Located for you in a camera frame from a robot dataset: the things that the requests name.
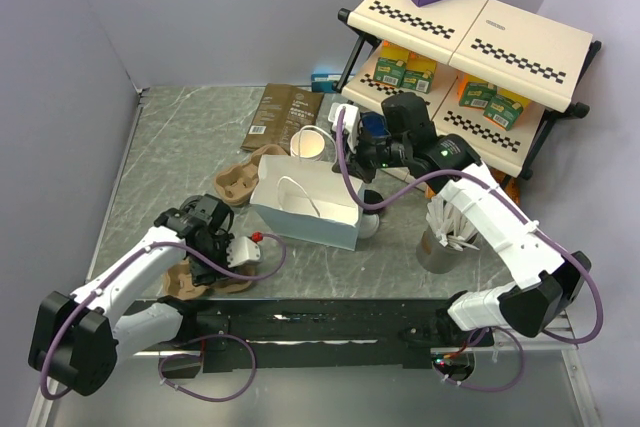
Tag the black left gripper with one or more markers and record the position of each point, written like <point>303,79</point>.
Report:
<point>204,275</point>

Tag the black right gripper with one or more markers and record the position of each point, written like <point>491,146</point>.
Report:
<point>356,166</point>

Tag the separated brown cup carrier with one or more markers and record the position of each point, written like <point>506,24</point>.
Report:
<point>178,283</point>

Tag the black cup lid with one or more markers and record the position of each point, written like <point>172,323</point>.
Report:
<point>372,197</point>

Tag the white plastic cup lids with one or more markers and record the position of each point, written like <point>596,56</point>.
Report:
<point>369,225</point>

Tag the white paper cup stack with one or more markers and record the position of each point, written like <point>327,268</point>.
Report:
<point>310,143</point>

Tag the light blue paper bag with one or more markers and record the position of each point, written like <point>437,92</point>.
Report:
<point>306,200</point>

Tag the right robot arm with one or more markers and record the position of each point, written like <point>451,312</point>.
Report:
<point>546,278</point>

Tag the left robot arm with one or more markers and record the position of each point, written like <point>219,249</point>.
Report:
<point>79,338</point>

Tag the brown coffee bean bag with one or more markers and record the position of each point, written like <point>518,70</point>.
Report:
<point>283,110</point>

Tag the blue chip bag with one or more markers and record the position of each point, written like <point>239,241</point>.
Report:
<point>374,125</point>

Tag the brown pulp cup carrier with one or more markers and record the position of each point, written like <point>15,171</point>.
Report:
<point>236,184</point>

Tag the green juice carton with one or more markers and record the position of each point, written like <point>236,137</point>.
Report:
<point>503,111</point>
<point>475,94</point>
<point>389,71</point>
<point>418,80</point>

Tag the grey cup of stirrers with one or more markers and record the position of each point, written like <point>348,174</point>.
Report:
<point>448,239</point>

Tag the blue R&O box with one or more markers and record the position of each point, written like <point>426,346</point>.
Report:
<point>324,82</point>

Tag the orange snack bag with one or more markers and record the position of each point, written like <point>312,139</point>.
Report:
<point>511,188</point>

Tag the cream checkered shelf rack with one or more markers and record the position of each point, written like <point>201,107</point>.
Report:
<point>525,53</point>

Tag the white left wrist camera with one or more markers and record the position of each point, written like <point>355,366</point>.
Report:
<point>243,250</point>

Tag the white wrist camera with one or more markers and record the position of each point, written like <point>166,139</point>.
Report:
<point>243,250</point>
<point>351,122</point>

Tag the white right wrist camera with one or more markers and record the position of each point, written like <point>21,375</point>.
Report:
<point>351,122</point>

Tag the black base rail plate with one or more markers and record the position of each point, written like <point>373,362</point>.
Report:
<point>299,333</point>

